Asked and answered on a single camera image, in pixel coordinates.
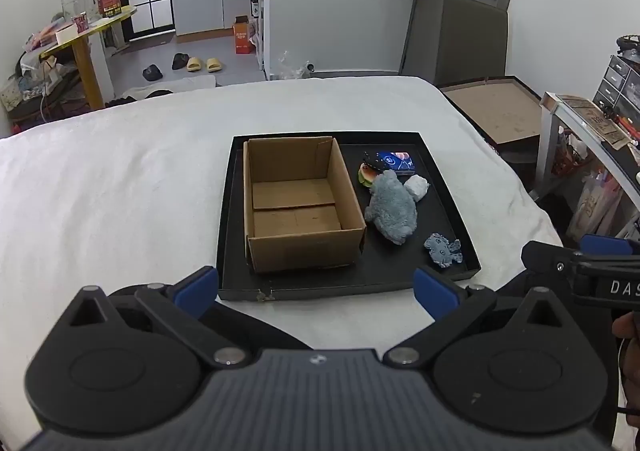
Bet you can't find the white paper ball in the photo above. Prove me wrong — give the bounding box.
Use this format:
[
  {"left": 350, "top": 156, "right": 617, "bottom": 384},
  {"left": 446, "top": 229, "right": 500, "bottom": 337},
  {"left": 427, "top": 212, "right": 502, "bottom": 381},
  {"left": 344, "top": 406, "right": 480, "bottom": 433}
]
[{"left": 404, "top": 175, "right": 430, "bottom": 202}]

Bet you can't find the orange carton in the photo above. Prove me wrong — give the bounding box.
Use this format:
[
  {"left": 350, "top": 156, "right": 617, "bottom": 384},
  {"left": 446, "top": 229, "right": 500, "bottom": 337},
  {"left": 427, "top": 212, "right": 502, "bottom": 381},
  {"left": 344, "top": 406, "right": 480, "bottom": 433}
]
[{"left": 232, "top": 16, "right": 253, "bottom": 54}]

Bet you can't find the grey upholstered panel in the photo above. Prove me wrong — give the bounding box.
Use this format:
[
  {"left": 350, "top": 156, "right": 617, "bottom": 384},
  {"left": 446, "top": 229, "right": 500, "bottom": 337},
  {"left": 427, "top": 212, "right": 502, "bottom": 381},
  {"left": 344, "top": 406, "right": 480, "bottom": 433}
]
[{"left": 434, "top": 0, "right": 508, "bottom": 86}]

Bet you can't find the clear glass jar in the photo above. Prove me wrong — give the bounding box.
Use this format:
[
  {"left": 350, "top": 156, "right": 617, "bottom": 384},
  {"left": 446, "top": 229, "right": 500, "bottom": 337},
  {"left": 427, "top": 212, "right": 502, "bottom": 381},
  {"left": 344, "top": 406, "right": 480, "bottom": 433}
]
[{"left": 61, "top": 0, "right": 87, "bottom": 24}]

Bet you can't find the small blue fabric fish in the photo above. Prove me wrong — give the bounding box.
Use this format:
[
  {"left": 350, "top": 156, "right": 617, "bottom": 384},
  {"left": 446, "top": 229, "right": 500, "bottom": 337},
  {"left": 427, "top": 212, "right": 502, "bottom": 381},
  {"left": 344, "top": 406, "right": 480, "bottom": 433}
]
[{"left": 424, "top": 233, "right": 462, "bottom": 272}]

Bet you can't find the grey-blue plush shark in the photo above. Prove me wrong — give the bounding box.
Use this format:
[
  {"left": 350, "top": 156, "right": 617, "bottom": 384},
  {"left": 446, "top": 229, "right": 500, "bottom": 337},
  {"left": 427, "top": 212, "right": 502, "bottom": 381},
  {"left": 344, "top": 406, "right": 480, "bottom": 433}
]
[{"left": 364, "top": 170, "right": 419, "bottom": 246}]

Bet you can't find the printed shopping bag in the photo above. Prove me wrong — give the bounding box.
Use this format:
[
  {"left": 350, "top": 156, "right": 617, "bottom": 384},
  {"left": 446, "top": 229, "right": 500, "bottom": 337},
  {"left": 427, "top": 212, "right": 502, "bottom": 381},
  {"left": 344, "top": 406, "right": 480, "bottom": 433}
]
[{"left": 567, "top": 168, "right": 631, "bottom": 242}]

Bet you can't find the burger plush toy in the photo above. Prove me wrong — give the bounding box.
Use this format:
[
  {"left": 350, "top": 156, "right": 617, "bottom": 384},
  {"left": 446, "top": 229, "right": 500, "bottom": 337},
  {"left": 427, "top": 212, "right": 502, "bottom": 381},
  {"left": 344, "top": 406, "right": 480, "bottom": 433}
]
[{"left": 357, "top": 162, "right": 383, "bottom": 189}]

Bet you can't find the clear plastic bag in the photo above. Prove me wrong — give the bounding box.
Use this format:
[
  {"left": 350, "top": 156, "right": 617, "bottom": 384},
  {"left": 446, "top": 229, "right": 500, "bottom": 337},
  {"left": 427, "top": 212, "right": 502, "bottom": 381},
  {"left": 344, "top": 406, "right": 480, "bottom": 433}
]
[{"left": 277, "top": 51, "right": 316, "bottom": 80}]

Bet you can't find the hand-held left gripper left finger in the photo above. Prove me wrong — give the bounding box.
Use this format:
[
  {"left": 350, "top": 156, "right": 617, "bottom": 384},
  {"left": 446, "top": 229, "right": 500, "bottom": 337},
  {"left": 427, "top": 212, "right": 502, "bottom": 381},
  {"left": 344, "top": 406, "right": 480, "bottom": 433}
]
[{"left": 65, "top": 267, "right": 248, "bottom": 369}]

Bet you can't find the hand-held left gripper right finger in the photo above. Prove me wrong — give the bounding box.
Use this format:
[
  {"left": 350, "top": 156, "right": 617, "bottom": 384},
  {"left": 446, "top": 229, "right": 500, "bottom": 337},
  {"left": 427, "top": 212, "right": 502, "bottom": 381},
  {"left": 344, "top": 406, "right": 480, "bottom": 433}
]
[{"left": 382, "top": 267, "right": 571, "bottom": 369}]

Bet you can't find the person's right hand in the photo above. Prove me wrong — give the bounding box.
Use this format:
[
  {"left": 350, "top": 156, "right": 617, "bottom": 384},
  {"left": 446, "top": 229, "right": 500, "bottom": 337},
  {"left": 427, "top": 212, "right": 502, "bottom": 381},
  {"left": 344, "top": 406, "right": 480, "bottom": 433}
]
[{"left": 612, "top": 311, "right": 640, "bottom": 412}]

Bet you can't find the white bed blanket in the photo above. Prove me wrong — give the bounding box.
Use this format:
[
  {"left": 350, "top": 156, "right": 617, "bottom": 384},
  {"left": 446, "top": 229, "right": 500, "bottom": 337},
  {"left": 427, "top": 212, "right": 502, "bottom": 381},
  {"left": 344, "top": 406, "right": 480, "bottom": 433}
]
[{"left": 0, "top": 76, "right": 566, "bottom": 377}]

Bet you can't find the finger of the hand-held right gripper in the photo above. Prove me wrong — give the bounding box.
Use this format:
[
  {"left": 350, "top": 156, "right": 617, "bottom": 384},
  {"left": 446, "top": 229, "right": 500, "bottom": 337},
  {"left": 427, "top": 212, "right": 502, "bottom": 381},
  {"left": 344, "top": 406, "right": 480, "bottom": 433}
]
[
  {"left": 580, "top": 234, "right": 640, "bottom": 257},
  {"left": 521, "top": 241, "right": 583, "bottom": 282}
]

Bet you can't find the blue tissue pack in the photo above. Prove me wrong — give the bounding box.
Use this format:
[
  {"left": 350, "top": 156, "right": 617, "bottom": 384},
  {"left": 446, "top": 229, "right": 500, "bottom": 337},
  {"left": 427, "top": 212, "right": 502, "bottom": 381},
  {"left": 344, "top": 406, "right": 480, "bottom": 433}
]
[{"left": 377, "top": 151, "right": 416, "bottom": 176}]

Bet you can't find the yellow round table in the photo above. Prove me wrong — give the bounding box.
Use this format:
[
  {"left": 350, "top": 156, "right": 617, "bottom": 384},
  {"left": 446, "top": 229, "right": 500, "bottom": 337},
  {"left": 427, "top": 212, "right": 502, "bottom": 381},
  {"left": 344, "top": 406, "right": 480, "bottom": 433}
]
[{"left": 40, "top": 6, "right": 137, "bottom": 109}]

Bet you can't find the flat black cardboard lid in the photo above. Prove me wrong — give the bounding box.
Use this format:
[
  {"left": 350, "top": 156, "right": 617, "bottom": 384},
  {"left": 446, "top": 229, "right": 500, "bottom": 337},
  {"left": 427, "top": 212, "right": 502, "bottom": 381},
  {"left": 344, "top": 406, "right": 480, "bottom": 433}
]
[{"left": 439, "top": 76, "right": 543, "bottom": 162}]

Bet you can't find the dark bag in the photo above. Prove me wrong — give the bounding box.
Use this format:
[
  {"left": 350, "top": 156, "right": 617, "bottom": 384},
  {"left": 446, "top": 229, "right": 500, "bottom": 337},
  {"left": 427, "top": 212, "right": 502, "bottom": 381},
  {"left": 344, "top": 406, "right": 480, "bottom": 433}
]
[{"left": 10, "top": 73, "right": 96, "bottom": 124}]

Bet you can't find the white side table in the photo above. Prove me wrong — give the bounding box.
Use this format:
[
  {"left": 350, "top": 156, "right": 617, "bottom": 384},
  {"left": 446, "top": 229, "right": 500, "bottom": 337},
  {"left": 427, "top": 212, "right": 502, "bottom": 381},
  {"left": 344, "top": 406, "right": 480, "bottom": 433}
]
[{"left": 540, "top": 92, "right": 640, "bottom": 212}]

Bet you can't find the black tray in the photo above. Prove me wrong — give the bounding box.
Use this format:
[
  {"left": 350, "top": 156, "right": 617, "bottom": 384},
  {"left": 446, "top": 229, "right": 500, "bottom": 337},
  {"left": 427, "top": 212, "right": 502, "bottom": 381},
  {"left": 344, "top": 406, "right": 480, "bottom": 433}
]
[{"left": 216, "top": 132, "right": 482, "bottom": 303}]

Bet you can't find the brown cardboard box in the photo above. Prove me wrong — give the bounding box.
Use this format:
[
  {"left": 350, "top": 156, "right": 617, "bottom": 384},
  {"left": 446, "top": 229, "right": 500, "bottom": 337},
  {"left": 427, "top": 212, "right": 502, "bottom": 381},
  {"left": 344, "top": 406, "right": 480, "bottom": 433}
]
[{"left": 243, "top": 136, "right": 367, "bottom": 274}]

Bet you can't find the brown cardboard sheet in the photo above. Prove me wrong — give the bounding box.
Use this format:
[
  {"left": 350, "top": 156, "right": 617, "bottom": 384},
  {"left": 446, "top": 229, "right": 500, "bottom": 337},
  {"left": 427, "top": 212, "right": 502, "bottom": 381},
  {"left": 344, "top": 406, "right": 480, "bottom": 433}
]
[{"left": 557, "top": 95, "right": 632, "bottom": 150}]

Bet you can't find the grey drawer organizer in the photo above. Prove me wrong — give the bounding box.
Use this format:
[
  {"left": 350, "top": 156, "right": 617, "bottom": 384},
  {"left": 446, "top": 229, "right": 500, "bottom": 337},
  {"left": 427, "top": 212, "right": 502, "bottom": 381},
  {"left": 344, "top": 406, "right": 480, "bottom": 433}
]
[{"left": 592, "top": 55, "right": 640, "bottom": 132}]

